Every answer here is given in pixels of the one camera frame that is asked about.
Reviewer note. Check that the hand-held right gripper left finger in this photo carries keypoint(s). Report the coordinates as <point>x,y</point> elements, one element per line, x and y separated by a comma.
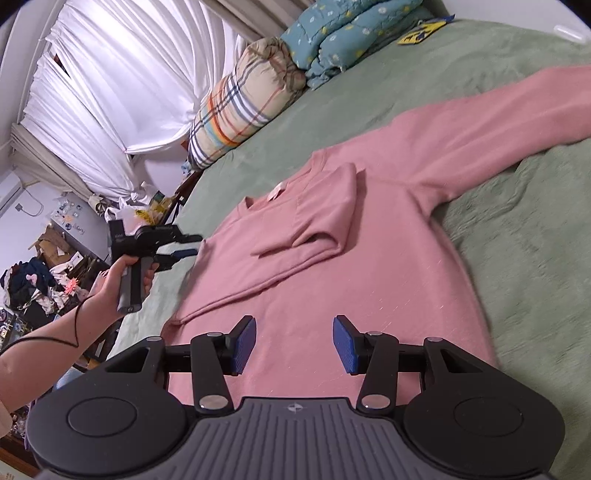
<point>244,346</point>

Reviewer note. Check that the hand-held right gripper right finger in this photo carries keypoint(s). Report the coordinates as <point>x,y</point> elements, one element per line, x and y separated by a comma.
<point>345,346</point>

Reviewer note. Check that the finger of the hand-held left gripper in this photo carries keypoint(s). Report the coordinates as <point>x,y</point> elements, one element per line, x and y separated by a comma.
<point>190,238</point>
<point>178,256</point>

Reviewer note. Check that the pink sweatshirt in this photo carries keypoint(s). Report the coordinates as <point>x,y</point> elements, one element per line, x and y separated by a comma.
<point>392,230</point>

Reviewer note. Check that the person's left forearm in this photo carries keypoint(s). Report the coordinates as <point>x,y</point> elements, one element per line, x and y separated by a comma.
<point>46,346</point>

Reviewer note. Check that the pile of clothes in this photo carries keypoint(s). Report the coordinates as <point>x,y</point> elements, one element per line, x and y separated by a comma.
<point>32,281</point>

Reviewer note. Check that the person's left hand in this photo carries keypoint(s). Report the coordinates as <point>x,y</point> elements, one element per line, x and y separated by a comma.
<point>108,286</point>

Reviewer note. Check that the white plastic bag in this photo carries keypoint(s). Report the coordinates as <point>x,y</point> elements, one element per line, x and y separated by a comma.
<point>129,207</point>

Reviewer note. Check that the grey refrigerator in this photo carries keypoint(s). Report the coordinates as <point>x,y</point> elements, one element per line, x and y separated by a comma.
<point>83,230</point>

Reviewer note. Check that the pink artificial flower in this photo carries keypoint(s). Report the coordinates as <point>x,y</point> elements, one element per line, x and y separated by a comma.
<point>71,287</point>

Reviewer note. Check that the cardboard box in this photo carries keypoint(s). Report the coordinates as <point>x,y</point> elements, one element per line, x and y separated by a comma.
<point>51,244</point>

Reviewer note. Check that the plaid pillow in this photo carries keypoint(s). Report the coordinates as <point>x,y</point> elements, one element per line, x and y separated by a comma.
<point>240,106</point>

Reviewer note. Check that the white air conditioner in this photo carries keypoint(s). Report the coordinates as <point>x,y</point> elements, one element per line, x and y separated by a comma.
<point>9,191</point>

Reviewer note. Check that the white sheer curtain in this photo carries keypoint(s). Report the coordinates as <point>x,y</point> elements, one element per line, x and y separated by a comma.
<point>129,78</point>

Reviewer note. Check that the green fleece blanket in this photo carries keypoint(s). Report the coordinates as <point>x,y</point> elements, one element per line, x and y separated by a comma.
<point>531,230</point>

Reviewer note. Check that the teal floral folded quilt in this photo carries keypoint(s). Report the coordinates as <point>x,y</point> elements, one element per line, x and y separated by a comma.
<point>341,41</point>

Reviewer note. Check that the yellow and blue pouch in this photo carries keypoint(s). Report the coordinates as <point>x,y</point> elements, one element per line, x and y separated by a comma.
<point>422,32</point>

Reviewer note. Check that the small white case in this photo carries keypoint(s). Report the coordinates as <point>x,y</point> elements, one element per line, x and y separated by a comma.
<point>570,31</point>

